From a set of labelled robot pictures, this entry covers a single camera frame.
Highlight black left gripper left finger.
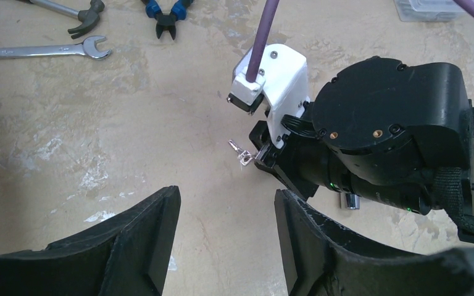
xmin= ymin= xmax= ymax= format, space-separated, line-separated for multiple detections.
xmin=0 ymin=186 xmax=181 ymax=295

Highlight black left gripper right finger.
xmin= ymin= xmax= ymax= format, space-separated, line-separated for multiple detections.
xmin=274 ymin=189 xmax=474 ymax=295

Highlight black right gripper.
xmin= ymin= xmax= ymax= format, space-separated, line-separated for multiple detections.
xmin=249 ymin=121 xmax=354 ymax=200

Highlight small silver key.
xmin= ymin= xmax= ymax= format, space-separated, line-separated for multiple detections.
xmin=228 ymin=139 xmax=256 ymax=166

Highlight blue cable lock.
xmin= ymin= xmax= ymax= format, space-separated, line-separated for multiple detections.
xmin=339 ymin=192 xmax=360 ymax=210

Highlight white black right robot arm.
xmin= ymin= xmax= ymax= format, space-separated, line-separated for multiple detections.
xmin=249 ymin=56 xmax=474 ymax=243

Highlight clear plastic organizer box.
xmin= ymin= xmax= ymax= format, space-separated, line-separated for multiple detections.
xmin=394 ymin=0 xmax=465 ymax=22

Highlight silver open-end wrench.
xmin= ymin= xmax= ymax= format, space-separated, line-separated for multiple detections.
xmin=0 ymin=36 xmax=112 ymax=60

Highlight black claw hammer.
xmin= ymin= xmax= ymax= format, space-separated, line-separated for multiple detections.
xmin=23 ymin=0 xmax=105 ymax=39

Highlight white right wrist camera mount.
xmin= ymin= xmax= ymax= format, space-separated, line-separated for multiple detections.
xmin=228 ymin=44 xmax=310 ymax=149

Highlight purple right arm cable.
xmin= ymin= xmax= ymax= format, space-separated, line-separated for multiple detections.
xmin=245 ymin=0 xmax=474 ymax=83

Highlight blue handled pliers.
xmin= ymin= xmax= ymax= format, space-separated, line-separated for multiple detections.
xmin=141 ymin=0 xmax=194 ymax=40

